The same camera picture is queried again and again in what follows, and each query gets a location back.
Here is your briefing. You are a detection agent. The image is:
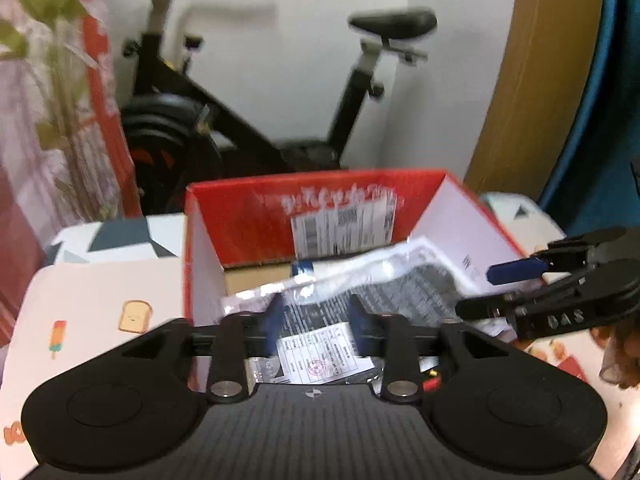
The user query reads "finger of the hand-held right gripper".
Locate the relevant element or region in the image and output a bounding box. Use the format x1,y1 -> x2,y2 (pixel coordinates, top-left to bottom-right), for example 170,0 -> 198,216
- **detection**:
455,270 -> 601,321
486,227 -> 628,285

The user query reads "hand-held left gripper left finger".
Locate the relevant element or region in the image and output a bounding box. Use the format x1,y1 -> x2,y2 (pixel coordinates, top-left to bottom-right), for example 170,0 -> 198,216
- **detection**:
122,292 -> 286,403

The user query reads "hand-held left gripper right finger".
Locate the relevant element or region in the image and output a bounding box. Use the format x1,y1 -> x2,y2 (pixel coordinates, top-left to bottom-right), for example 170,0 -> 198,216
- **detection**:
347,294 -> 501,403

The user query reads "clear plastic garment packet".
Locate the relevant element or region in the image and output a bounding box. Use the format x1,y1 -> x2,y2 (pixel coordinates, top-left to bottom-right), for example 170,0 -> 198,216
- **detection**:
220,235 -> 511,386

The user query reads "red strawberry print cardboard box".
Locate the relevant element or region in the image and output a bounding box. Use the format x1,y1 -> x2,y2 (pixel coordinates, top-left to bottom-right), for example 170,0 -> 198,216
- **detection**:
182,169 -> 531,391

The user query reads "person's right hand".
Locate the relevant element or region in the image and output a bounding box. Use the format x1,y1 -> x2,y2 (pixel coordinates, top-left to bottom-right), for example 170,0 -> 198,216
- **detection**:
592,317 -> 640,391

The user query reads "teal curtain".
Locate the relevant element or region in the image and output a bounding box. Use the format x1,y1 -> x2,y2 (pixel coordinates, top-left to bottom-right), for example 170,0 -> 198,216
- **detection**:
537,0 -> 640,241

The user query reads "wooden door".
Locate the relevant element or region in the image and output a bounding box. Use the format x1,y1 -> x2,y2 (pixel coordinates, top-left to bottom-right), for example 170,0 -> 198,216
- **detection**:
462,0 -> 608,196

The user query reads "black exercise bike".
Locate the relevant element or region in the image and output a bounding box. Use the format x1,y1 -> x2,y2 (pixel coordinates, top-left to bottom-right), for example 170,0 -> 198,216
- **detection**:
107,0 -> 438,216

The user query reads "red white plant print curtain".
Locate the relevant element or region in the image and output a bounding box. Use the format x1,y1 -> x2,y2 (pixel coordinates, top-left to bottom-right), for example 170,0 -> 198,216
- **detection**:
0,0 -> 143,346

